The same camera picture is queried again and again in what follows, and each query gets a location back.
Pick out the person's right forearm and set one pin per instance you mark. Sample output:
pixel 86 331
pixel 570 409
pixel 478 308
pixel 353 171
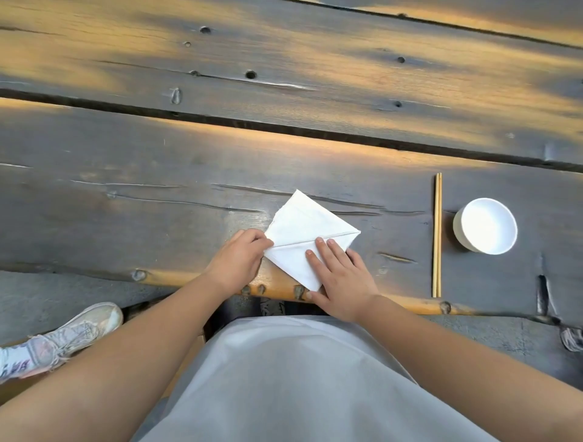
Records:
pixel 464 369

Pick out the person's left fingers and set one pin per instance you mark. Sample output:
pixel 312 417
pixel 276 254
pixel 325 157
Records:
pixel 255 240

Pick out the person's left forearm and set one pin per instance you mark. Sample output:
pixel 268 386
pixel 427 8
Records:
pixel 118 364

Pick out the person's right hand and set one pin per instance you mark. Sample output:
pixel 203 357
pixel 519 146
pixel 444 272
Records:
pixel 344 287

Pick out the person's right little finger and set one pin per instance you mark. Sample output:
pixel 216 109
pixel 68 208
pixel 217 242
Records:
pixel 357 259

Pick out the grey shoe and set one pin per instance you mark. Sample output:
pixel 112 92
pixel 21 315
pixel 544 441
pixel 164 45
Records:
pixel 572 339

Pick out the white paper napkin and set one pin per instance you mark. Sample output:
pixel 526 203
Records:
pixel 300 227

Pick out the white patterned sock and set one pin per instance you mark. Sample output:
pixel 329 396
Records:
pixel 13 362

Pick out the person's left hand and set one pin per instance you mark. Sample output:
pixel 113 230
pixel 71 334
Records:
pixel 234 264

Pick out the white round bowl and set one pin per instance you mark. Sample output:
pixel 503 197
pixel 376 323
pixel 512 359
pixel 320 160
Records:
pixel 487 226

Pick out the person's right middle finger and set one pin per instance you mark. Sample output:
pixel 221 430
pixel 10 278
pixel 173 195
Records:
pixel 329 255

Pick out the wooden chopstick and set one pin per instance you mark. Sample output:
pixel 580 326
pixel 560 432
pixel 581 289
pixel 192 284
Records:
pixel 439 236
pixel 434 236

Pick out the white pink sneaker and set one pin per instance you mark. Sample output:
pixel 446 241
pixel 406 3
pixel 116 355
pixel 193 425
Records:
pixel 77 332

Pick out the white garment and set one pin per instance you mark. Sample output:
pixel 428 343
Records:
pixel 291 382

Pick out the person's right thumb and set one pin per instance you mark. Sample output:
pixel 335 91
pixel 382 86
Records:
pixel 316 297

